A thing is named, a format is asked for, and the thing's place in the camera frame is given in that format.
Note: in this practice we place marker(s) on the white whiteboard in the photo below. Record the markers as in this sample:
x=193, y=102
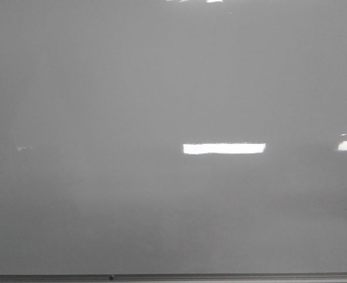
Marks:
x=173, y=137

